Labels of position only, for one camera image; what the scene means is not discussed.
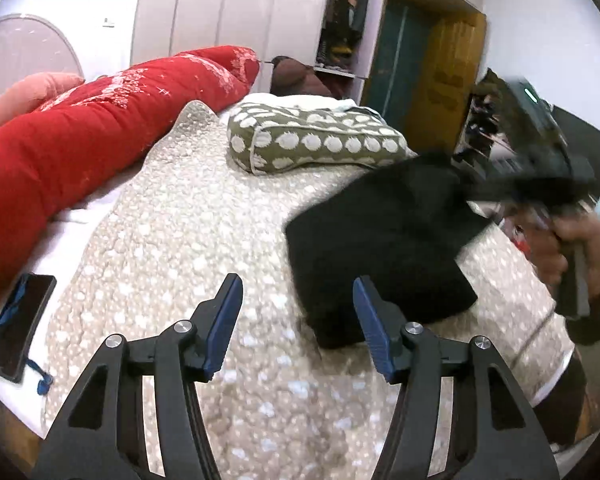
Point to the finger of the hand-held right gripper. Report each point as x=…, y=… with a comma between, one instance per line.
x=472, y=185

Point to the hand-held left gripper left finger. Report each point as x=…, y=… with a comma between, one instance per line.
x=225, y=325

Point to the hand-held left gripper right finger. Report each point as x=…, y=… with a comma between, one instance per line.
x=372, y=330

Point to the black pants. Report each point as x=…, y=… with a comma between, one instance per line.
x=380, y=245

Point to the person's right forearm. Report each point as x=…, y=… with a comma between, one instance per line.
x=597, y=315

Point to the person's right hand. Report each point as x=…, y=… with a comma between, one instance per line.
x=575, y=232

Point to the cluttered shelf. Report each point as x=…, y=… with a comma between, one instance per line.
x=480, y=125

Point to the wooden door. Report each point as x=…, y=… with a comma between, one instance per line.
x=452, y=75

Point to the beige dotted blanket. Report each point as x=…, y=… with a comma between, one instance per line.
x=205, y=220

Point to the teal door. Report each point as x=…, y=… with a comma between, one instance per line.
x=395, y=55

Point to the green patterned pillow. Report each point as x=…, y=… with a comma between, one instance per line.
x=320, y=135

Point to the white bed sheet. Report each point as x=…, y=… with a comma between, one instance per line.
x=70, y=240

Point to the black smartphone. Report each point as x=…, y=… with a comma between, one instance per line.
x=20, y=325

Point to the brown pillow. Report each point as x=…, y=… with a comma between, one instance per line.
x=297, y=77

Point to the hanging clothes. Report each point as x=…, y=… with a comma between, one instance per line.
x=342, y=15

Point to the red long bolster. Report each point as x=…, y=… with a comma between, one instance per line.
x=80, y=135

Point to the white wardrobe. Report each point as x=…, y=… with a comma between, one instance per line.
x=230, y=5

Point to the pink pillow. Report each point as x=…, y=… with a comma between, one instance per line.
x=25, y=97

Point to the white round headboard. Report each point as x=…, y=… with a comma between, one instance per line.
x=25, y=45

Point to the white wall switch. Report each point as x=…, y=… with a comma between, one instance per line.
x=109, y=22

